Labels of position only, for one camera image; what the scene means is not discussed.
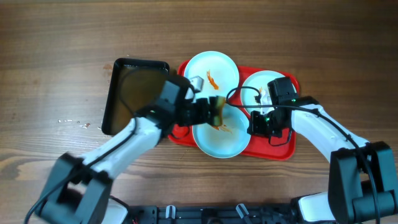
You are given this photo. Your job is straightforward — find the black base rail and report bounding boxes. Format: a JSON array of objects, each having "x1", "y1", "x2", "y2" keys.
[{"x1": 130, "y1": 203, "x2": 297, "y2": 224}]

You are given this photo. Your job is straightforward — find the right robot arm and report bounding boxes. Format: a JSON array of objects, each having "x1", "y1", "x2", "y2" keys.
[{"x1": 248, "y1": 77, "x2": 397, "y2": 223}]

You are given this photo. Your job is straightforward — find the green sponge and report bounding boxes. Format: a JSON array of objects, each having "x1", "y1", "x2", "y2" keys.
[{"x1": 213, "y1": 96, "x2": 226, "y2": 126}]

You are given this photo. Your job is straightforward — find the right black cable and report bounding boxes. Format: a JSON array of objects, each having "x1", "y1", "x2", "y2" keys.
[{"x1": 225, "y1": 86, "x2": 381, "y2": 224}]

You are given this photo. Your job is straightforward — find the white plate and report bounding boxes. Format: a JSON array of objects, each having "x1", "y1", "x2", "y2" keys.
[
  {"x1": 183, "y1": 51, "x2": 240, "y2": 102},
  {"x1": 192, "y1": 105, "x2": 251, "y2": 159},
  {"x1": 240, "y1": 70, "x2": 290, "y2": 116}
]

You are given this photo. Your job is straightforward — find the black water tray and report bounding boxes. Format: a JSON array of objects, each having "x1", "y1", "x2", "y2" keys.
[{"x1": 101, "y1": 58, "x2": 170, "y2": 136}]

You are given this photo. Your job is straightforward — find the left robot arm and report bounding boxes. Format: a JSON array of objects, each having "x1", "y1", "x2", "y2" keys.
[{"x1": 24, "y1": 75, "x2": 225, "y2": 224}]

